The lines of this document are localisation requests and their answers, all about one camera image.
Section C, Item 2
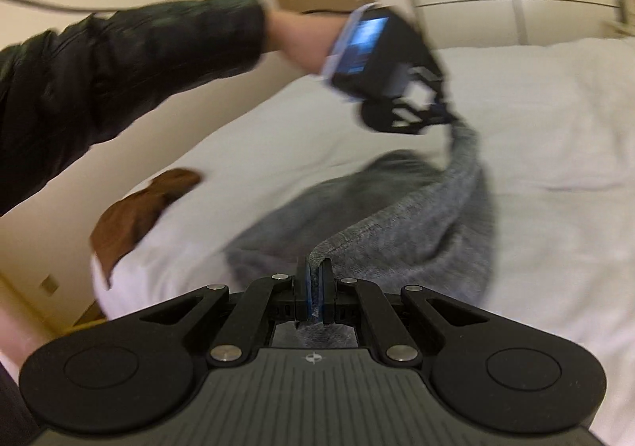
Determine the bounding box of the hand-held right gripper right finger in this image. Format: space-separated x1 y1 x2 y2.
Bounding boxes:
317 260 490 368

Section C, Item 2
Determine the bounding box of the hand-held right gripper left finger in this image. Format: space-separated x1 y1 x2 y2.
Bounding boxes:
139 260 315 368

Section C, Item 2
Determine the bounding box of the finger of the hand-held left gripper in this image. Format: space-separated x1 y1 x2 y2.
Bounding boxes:
389 96 460 135
407 64 451 117

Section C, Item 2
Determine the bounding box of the grey knit garment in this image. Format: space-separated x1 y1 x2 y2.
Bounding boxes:
225 121 498 348

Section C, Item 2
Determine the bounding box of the person's left forearm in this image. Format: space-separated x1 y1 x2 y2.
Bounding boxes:
0 0 349 219

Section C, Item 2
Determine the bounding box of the white bed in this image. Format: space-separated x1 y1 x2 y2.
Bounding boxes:
90 37 635 442

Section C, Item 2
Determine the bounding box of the brown cloth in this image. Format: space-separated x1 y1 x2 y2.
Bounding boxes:
89 168 203 289

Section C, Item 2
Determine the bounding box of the thin dark cable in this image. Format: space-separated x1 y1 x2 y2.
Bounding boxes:
0 0 127 14

